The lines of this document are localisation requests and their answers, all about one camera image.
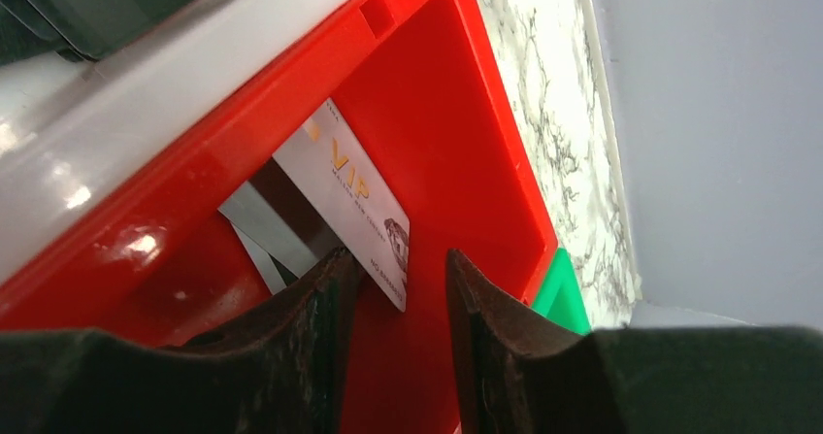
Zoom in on red plastic bin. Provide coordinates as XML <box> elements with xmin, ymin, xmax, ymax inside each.
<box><xmin>1</xmin><ymin>0</ymin><xmax>557</xmax><ymax>433</ymax></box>

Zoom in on silver card in red bin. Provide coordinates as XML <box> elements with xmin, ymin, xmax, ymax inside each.
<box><xmin>232</xmin><ymin>224</ymin><xmax>287</xmax><ymax>295</ymax></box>

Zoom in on silver VIP card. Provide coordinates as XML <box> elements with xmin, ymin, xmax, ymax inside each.
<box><xmin>273</xmin><ymin>99</ymin><xmax>410</xmax><ymax>312</ymax></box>
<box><xmin>218</xmin><ymin>159</ymin><xmax>342</xmax><ymax>284</ymax></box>

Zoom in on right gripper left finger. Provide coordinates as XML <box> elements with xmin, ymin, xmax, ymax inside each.
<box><xmin>1</xmin><ymin>248</ymin><xmax>364</xmax><ymax>433</ymax></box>

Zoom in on black cards in white bin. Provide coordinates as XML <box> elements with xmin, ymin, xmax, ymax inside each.
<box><xmin>1</xmin><ymin>0</ymin><xmax>195</xmax><ymax>65</ymax></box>

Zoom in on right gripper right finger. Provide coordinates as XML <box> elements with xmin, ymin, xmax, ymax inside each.
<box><xmin>445</xmin><ymin>250</ymin><xmax>822</xmax><ymax>433</ymax></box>

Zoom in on green plastic bin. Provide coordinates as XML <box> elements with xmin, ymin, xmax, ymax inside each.
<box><xmin>531</xmin><ymin>248</ymin><xmax>591</xmax><ymax>335</ymax></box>

